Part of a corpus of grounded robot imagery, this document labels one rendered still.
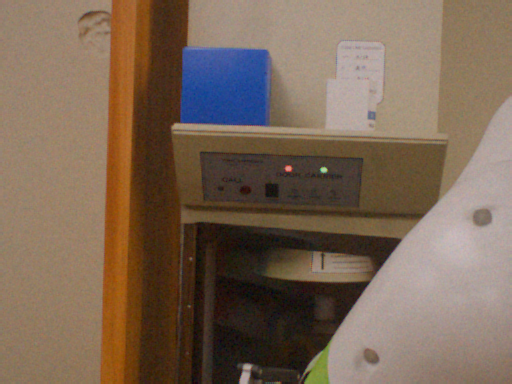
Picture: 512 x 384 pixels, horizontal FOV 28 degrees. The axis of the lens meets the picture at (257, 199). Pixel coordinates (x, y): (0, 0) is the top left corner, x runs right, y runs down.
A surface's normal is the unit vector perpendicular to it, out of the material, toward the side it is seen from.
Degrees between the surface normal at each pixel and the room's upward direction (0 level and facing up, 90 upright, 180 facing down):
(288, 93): 90
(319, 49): 90
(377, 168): 135
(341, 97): 90
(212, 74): 90
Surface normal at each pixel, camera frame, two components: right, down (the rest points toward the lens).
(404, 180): -0.07, 0.74
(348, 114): -0.31, 0.04
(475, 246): -0.29, -0.64
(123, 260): -0.06, 0.05
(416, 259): -0.71, -0.53
